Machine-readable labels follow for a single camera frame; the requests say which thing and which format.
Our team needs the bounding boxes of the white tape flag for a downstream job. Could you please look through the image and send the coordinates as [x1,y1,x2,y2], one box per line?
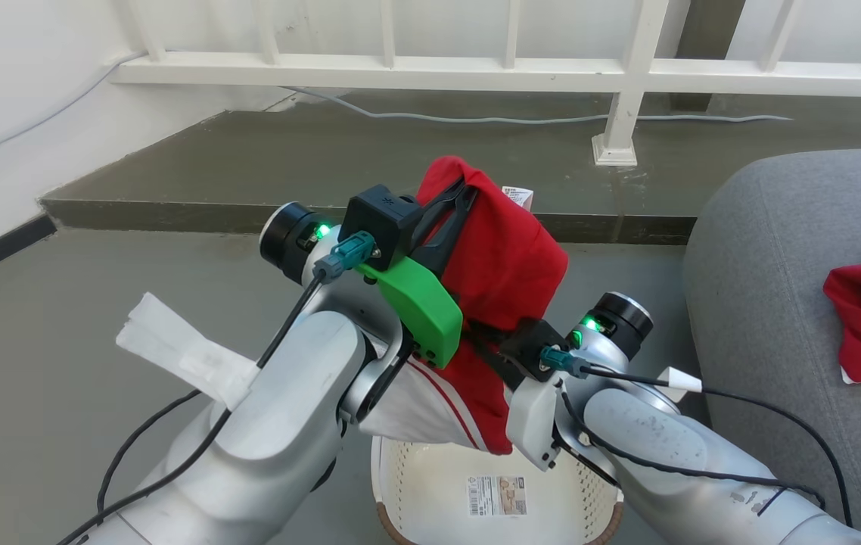
[115,291,259,411]
[657,366,704,393]

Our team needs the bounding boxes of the red garment with striped white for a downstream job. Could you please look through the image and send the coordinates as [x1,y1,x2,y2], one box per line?
[359,155,569,456]

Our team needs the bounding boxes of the light grey floor cable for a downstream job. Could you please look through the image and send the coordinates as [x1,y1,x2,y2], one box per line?
[0,51,793,182]

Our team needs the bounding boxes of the dark grey pillar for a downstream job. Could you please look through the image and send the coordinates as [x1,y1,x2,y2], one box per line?
[669,0,747,113]

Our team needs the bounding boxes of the white railing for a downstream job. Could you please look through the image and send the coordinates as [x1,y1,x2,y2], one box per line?
[109,0,861,167]

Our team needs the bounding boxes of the grey fabric sofa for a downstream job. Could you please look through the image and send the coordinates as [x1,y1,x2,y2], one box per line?
[682,149,861,545]

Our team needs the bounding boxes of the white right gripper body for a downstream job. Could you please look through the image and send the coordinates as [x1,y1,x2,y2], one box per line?
[505,377,564,472]

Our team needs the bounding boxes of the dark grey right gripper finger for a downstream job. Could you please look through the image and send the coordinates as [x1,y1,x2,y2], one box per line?
[465,324,522,393]

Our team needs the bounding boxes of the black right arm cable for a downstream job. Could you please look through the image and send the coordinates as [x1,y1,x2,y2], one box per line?
[540,344,855,531]

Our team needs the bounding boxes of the white perforated laundry basket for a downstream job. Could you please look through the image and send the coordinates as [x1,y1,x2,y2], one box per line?
[370,435,624,545]

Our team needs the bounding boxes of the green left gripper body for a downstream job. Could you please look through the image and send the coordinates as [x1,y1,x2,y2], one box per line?
[359,256,464,369]

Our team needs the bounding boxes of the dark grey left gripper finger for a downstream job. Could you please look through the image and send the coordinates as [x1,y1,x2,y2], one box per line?
[419,187,479,278]
[409,178,469,248]

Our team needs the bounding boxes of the printed label sticker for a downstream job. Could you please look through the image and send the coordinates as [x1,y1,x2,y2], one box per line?
[466,475,528,518]

